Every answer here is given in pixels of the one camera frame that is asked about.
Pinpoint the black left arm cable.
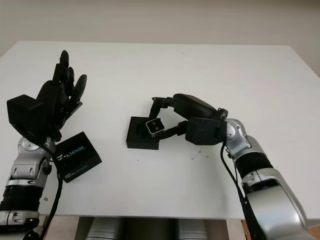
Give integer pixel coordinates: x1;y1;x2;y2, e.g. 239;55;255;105
37;138;65;240

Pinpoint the silver right robot thigh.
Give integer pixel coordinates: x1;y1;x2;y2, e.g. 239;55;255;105
174;217;202;240

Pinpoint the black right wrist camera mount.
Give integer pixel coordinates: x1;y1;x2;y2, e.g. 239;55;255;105
184;116;228;146

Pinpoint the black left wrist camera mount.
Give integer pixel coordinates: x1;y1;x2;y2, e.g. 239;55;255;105
6;94;51;138

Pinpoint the dark grey robot waist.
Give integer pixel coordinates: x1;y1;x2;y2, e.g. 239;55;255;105
124;217;176;240

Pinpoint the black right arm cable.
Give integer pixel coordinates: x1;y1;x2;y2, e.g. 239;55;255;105
217;107;261;240

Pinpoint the small silver depth camera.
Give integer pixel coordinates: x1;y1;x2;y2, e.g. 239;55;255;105
145;119;165;138

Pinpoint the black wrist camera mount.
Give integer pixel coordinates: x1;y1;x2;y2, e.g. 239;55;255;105
6;94;51;138
184;116;228;146

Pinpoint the silver robot thigh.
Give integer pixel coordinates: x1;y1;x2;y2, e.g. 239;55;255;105
86;217;126;240
174;217;202;240

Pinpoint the black foam-lined camera box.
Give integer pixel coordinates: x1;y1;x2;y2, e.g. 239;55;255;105
126;116;161;150

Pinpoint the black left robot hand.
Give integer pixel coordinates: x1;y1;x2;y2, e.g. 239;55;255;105
37;50;88;140

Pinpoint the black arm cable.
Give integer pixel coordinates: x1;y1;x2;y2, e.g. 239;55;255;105
217;107;261;240
37;138;65;240

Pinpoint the black RealSense box lid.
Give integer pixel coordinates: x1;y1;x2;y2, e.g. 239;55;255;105
53;131;103;184

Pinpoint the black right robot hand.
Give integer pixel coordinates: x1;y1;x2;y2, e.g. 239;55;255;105
149;93;221;141

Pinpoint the silver left robot thigh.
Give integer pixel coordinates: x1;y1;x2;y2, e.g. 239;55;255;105
86;217;126;240

